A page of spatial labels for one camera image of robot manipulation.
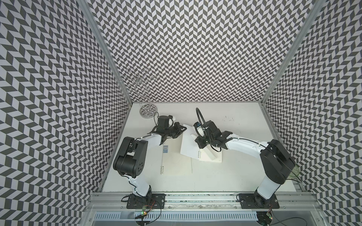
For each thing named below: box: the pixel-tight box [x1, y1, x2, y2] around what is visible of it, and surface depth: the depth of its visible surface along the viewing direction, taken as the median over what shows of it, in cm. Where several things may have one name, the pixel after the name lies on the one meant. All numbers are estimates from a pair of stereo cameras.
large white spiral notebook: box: [162, 133, 192, 175], surface depth 88 cm
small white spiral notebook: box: [180, 123, 223, 163], surface depth 88 cm
